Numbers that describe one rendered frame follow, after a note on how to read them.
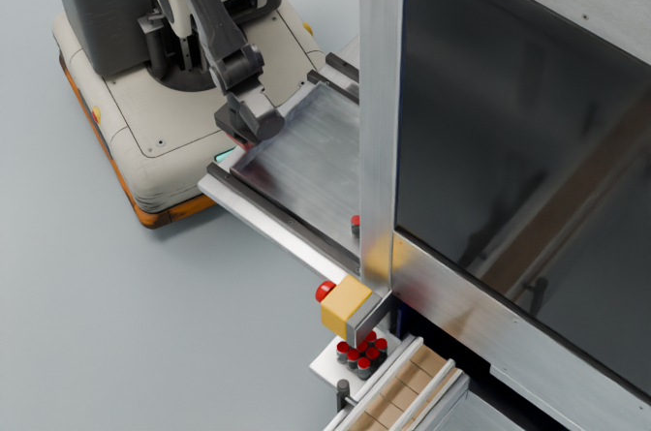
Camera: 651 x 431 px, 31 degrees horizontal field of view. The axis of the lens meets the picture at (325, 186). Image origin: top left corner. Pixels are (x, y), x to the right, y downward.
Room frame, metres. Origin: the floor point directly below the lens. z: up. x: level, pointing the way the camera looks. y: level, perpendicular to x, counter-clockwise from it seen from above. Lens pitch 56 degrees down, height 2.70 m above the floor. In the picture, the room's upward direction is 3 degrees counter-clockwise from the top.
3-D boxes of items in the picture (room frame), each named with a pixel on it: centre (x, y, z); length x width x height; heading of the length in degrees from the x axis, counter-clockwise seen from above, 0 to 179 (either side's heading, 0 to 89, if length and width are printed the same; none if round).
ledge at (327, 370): (0.87, -0.05, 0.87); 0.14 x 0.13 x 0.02; 48
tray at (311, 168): (1.24, -0.04, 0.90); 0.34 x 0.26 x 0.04; 48
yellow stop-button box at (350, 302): (0.91, -0.03, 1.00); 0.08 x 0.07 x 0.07; 48
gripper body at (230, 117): (1.30, 0.14, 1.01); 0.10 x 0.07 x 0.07; 47
